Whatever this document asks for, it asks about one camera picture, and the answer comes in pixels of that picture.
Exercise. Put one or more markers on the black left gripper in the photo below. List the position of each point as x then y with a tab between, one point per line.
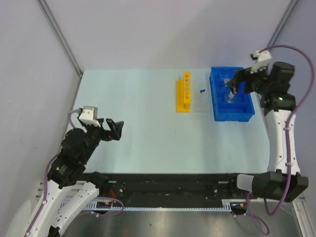
116	127

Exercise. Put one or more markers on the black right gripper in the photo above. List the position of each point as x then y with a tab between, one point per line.
239	74

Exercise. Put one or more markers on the small glass jar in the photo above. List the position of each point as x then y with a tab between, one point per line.
225	84

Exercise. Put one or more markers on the small clear glass beaker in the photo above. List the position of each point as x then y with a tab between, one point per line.
224	73

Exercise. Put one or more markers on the glass flask with stopper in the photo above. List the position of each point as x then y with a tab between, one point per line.
230	98

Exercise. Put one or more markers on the blue plastic tray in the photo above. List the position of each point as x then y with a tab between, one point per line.
242	110

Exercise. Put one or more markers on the clear plastic well plate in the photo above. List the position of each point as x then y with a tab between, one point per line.
200	103

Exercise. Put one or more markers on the yellow test tube rack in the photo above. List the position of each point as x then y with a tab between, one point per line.
183	93

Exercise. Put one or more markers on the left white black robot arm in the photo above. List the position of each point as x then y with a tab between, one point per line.
49	218

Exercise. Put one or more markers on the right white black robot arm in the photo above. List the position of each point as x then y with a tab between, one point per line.
283	179

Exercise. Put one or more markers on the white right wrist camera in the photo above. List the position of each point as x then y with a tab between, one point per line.
262	60

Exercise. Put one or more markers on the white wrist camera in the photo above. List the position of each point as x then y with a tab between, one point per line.
88	116
262	60

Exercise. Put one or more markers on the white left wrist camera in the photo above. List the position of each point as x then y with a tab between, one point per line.
88	116

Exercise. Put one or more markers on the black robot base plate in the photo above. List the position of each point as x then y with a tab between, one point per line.
174	190

